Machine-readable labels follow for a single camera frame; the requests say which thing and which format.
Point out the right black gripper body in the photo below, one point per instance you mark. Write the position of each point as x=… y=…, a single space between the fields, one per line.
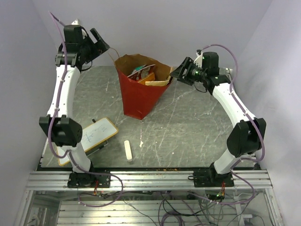
x=194 y=73

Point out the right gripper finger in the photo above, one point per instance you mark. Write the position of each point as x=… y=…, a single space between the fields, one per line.
x=179 y=76
x=184 y=68

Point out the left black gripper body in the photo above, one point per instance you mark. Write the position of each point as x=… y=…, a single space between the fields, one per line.
x=93 y=50

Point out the gold teal chips bag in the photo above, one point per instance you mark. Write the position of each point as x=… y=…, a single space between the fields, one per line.
x=157 y=83

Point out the red Doritos nacho bag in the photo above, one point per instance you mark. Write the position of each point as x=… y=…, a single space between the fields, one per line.
x=142 y=73

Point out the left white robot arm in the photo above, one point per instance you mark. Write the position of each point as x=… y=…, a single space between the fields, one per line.
x=64 y=134

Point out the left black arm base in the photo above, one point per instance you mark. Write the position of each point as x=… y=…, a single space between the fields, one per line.
x=85 y=180

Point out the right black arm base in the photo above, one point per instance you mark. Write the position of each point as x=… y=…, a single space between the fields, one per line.
x=207 y=178

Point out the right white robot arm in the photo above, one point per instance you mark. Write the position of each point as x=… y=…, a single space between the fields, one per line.
x=248 y=130

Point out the orange snack packet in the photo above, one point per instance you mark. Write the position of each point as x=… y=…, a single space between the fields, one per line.
x=149 y=78

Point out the teal snack packet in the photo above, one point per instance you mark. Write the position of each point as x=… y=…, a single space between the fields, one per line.
x=138 y=68

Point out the white marker eraser stick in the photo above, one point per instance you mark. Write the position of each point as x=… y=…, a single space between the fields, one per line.
x=128 y=151

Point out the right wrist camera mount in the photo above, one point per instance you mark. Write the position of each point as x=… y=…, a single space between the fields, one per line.
x=199 y=58

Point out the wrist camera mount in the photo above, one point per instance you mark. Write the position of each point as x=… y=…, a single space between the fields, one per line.
x=199 y=58
x=76 y=22

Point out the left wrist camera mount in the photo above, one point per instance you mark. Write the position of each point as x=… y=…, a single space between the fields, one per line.
x=76 y=22

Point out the small whiteboard orange frame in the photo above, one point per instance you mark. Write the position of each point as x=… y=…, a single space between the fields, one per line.
x=98 y=132

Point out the aluminium extrusion frame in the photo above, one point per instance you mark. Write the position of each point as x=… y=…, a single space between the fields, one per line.
x=56 y=181

